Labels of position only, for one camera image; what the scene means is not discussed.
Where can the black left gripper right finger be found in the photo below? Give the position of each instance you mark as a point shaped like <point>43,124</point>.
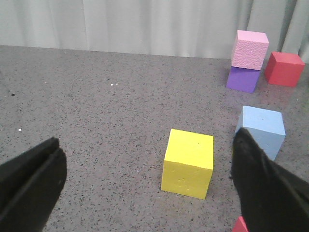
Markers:
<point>272,199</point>

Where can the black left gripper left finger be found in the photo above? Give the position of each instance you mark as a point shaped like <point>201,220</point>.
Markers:
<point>30,186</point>

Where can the light blue foam cube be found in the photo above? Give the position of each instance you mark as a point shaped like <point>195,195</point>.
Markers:
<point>265,126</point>

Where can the large red foam cube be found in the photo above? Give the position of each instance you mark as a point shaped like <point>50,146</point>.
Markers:
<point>240,225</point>

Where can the yellow foam cube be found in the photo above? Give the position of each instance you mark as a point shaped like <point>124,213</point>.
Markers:
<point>188,163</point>

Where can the purple foam cube under pink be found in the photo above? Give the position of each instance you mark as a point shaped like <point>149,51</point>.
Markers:
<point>243,79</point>

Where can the small red foam cube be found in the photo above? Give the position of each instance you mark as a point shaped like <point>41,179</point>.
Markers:
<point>284,69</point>

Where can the grey-green curtain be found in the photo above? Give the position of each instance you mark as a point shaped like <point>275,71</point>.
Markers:
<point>190,28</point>

